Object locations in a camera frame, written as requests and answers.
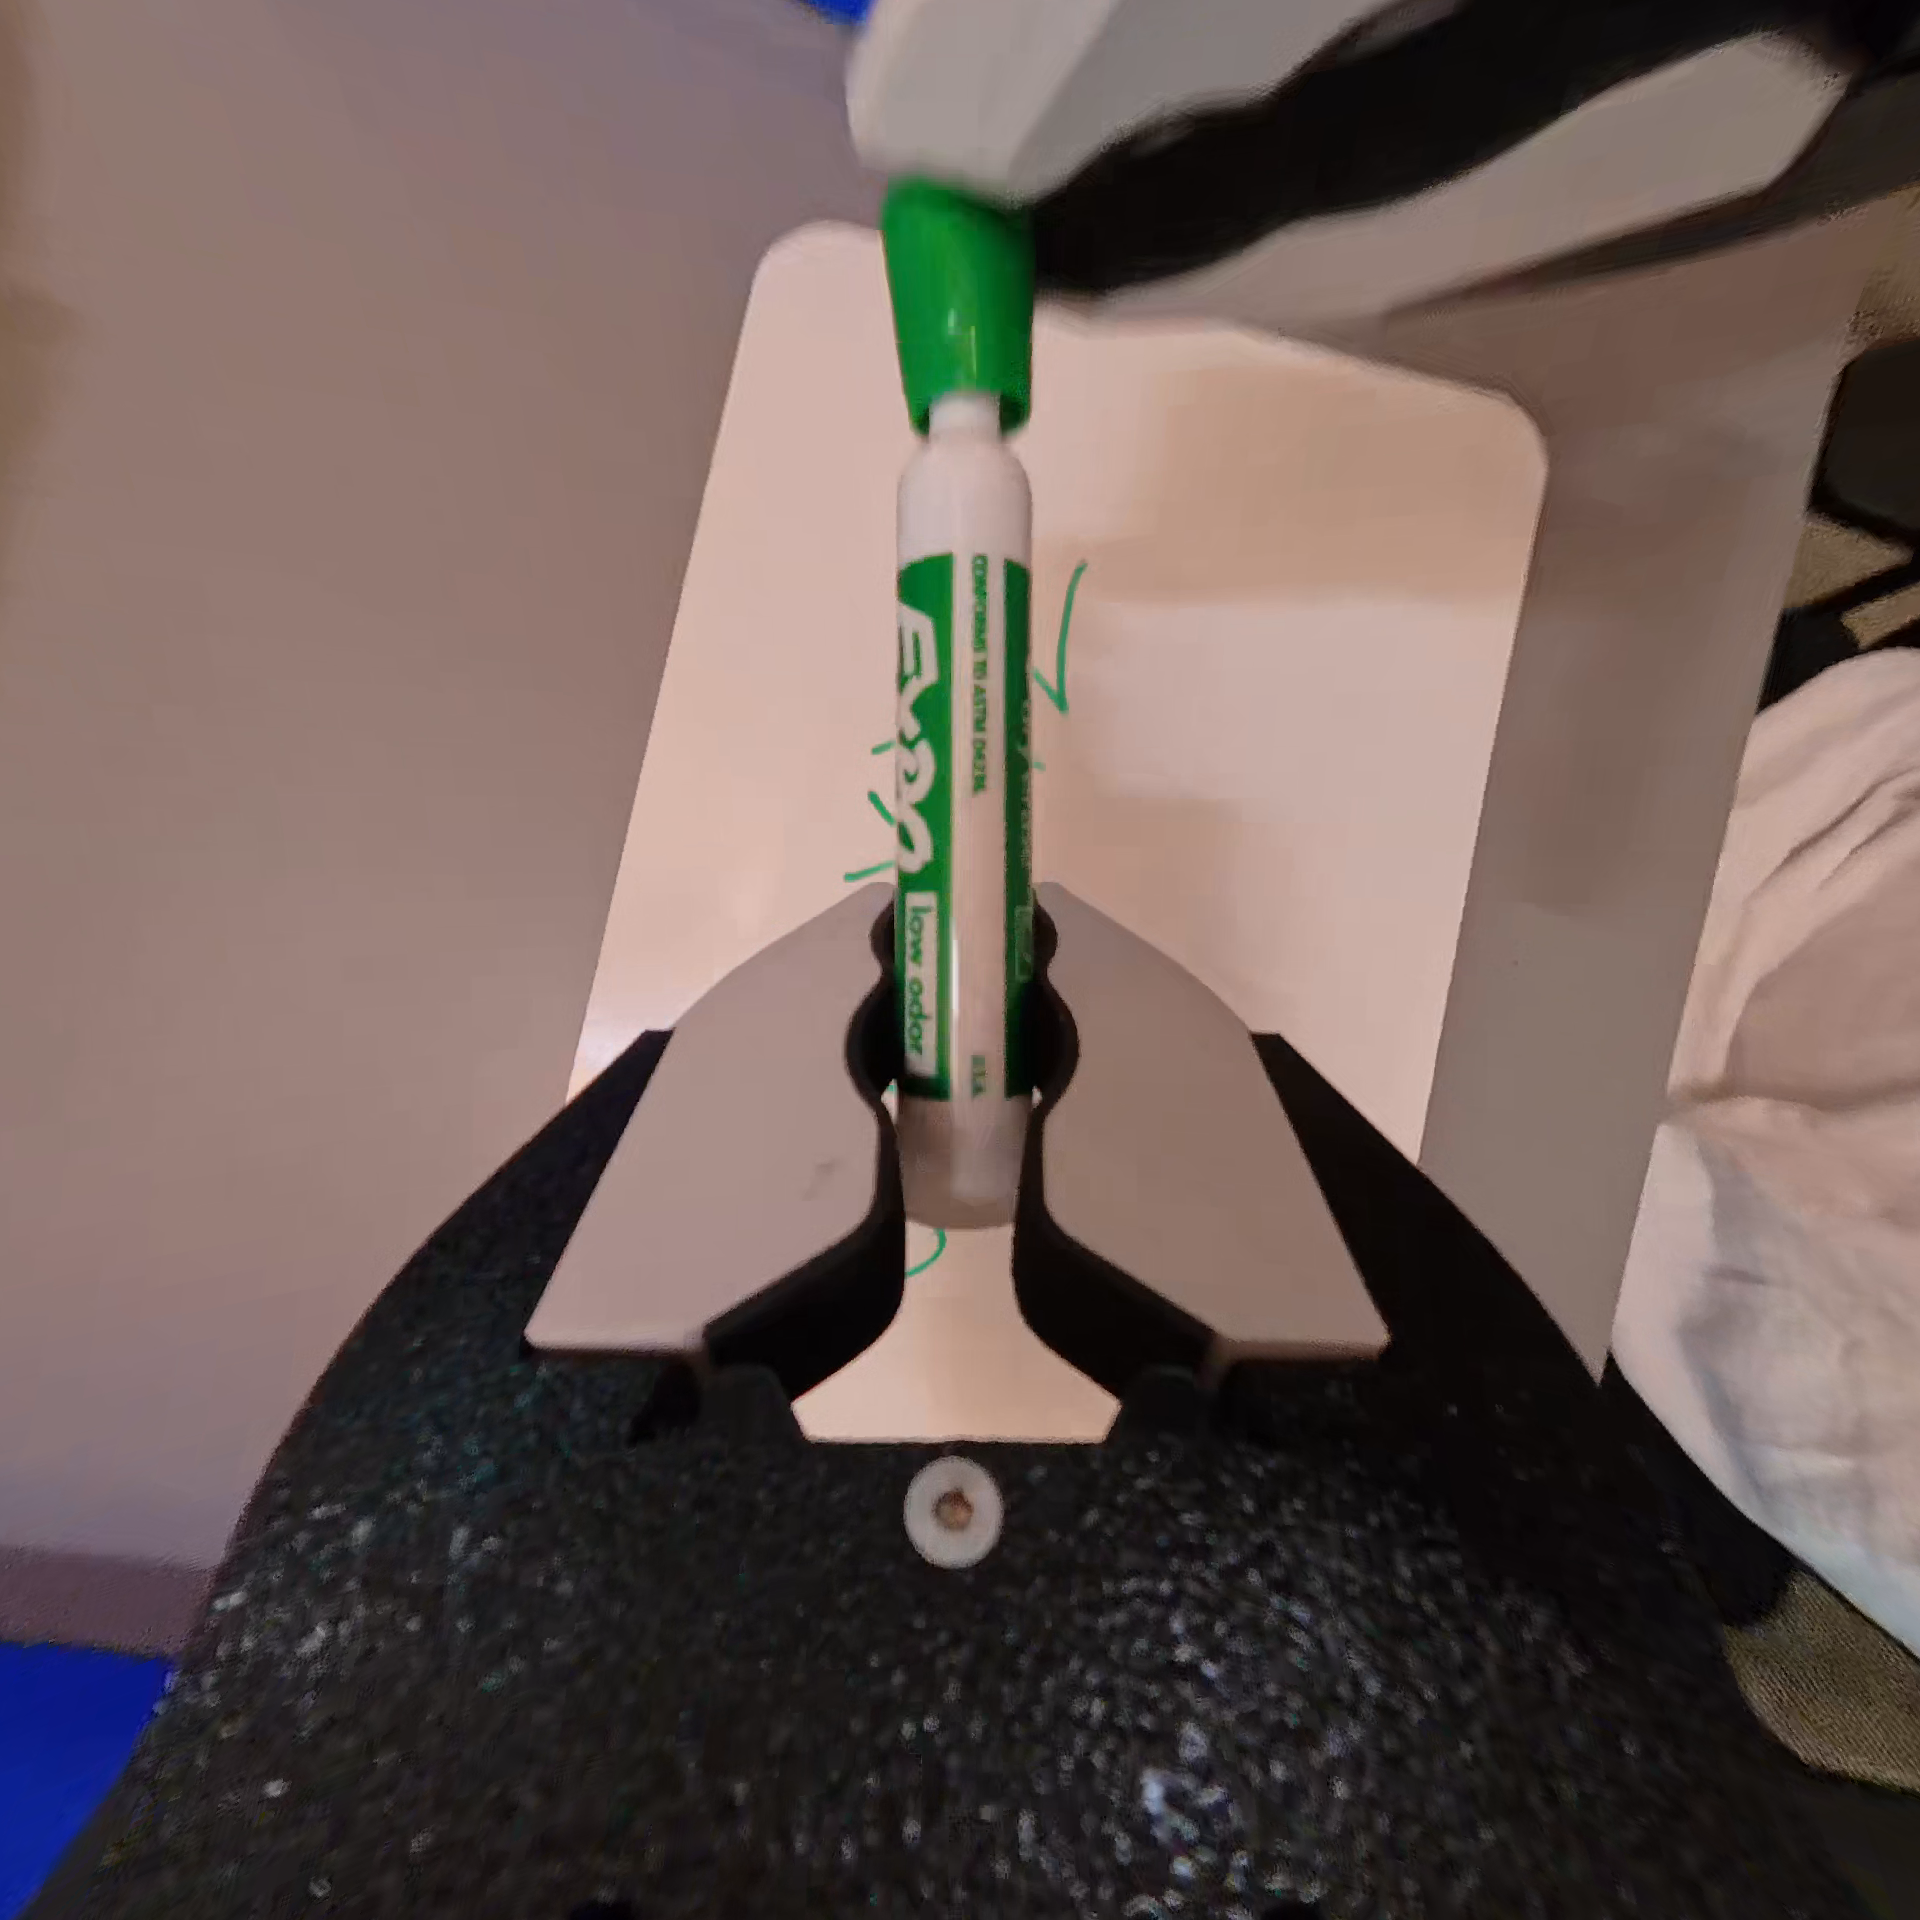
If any green whiteboard marker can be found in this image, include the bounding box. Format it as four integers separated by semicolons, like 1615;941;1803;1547
896;391;1040;1232

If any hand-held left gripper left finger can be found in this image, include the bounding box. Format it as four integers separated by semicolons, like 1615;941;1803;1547
528;883;912;1403

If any black office chair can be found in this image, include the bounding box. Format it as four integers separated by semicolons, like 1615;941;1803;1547
1764;350;1920;712

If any green marker cap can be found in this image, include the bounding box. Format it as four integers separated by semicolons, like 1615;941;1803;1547
878;179;1040;431

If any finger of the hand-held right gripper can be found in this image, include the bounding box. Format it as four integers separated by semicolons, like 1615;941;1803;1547
1045;35;1865;338
846;0;1443;226

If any blue plastic bin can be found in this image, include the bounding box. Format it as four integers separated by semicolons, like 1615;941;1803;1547
0;1637;171;1879

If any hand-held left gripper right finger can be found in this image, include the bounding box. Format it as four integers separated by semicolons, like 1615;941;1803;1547
1021;883;1388;1415

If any white whiteboard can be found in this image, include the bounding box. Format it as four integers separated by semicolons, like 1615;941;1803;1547
568;222;1551;1440

